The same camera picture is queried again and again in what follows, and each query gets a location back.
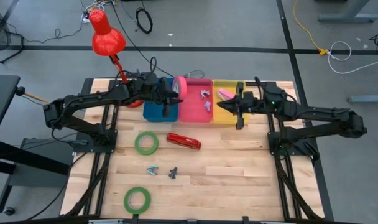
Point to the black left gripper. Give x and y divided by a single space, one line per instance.
159 95

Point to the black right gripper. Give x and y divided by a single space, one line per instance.
240 119

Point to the pink eraser block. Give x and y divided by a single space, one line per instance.
225 94

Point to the pink tape roll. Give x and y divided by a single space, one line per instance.
182 87

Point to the light blue staple remover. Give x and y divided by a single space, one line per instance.
207 106

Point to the pale grey staple remover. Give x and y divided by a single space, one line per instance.
205 93

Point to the red stapler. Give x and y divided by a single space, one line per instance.
183 141

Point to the green tape roll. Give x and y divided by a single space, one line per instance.
137 143
127 200

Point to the black staple remover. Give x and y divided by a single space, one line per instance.
173 173

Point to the mint green staple remover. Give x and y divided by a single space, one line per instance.
152 170

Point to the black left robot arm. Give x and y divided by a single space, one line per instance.
89 99

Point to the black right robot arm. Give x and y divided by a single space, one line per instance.
316 113

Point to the yellow plastic tray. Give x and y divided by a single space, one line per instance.
226 115

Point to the pink plastic tray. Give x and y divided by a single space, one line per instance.
192 109

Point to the blue plastic tray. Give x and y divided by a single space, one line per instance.
153 113

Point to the red desk lamp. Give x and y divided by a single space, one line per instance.
106 37

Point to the white power strip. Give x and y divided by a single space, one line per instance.
84 18

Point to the wooden rod with black knob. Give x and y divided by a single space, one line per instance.
20 91

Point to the black desk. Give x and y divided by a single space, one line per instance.
2 102

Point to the black caster wheel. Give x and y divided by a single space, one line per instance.
8 211

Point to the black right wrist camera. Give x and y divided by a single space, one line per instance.
250 99

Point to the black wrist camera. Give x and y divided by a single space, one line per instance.
151 80
250 99

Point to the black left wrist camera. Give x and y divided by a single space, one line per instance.
151 80

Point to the black aluminium table frame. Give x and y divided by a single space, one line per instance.
109 148

